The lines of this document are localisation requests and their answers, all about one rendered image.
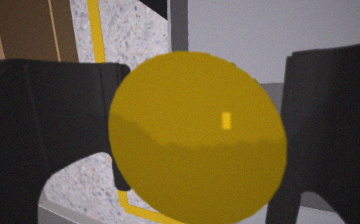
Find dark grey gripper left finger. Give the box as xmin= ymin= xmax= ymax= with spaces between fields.
xmin=0 ymin=58 xmax=131 ymax=224

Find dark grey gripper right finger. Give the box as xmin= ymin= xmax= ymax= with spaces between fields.
xmin=265 ymin=44 xmax=360 ymax=224

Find clear glass bottle with yellow cap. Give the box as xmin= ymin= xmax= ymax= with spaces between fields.
xmin=108 ymin=51 xmax=287 ymax=224

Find grey tray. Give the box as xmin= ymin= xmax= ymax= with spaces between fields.
xmin=167 ymin=0 xmax=360 ymax=115

